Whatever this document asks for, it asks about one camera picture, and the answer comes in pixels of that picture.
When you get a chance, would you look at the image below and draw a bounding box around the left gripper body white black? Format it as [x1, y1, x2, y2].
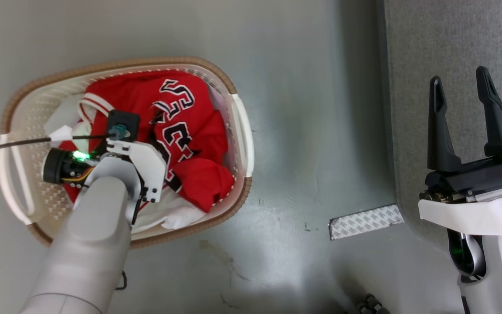
[43, 140, 167, 204]

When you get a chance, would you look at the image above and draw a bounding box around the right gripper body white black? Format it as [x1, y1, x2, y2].
[418, 150, 502, 236]

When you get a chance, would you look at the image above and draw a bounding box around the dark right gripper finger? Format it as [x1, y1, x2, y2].
[476, 66, 502, 158]
[427, 76, 463, 173]

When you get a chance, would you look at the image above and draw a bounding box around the red basketball jersey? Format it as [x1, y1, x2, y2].
[59, 70, 235, 213]

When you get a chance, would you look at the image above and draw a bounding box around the white laundry basket brown rim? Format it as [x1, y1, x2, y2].
[0, 56, 255, 250]

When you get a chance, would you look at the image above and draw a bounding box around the white garment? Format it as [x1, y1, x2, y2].
[44, 93, 208, 234]

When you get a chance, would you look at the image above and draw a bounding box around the grey fabric sofa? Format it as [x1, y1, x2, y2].
[376, 0, 502, 262]

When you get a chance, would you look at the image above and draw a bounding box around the patterned grey floor tape patch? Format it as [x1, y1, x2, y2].
[329, 204, 405, 241]

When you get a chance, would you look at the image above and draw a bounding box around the white cable tag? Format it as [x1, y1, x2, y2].
[50, 126, 74, 141]

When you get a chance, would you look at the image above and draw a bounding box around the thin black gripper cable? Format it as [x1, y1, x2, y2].
[0, 133, 116, 163]

